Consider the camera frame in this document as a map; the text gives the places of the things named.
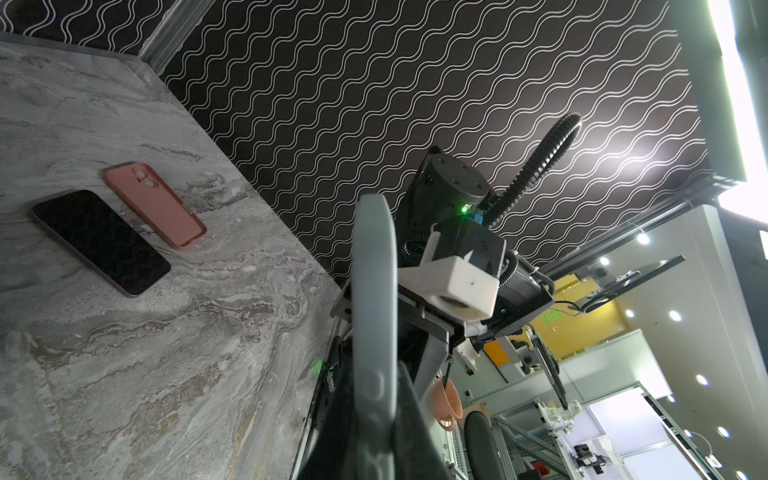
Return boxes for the black corrugated cable conduit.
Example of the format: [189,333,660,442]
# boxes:
[482,112,584,228]

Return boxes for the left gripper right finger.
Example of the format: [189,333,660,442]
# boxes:
[392,362,450,480]

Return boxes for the black smartphone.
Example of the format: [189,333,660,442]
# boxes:
[31,190,171,297]

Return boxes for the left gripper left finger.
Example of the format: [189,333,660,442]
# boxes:
[298,360,357,480]

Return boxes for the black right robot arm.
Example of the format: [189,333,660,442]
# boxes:
[394,147,554,339]

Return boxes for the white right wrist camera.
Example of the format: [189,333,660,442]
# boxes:
[398,231,504,323]

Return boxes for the pink phone case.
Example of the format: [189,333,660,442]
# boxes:
[104,163,207,250]

